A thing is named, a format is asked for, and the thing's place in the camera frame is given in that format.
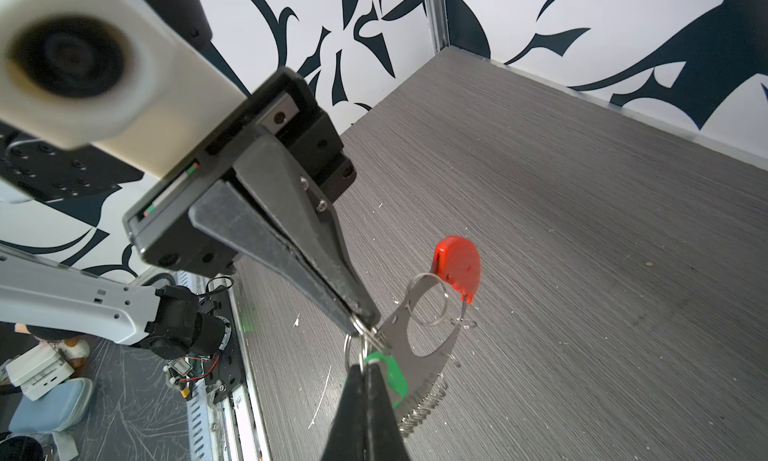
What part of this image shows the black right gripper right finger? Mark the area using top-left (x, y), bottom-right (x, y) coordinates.
top-left (365, 362), bottom-right (410, 461)

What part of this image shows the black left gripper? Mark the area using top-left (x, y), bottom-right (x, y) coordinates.
top-left (123, 67), bottom-right (381, 335)

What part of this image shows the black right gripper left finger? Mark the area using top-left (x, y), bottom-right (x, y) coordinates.
top-left (321, 365), bottom-right (367, 461)

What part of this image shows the green tagged key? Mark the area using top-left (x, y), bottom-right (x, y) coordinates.
top-left (339, 350), bottom-right (409, 410)

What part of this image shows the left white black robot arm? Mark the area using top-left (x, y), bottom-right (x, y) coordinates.
top-left (1, 67), bottom-right (380, 359)

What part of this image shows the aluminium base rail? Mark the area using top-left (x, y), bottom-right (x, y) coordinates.
top-left (177, 272), bottom-right (271, 460)

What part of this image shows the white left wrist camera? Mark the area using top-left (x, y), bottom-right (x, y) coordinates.
top-left (1, 0), bottom-right (244, 177)

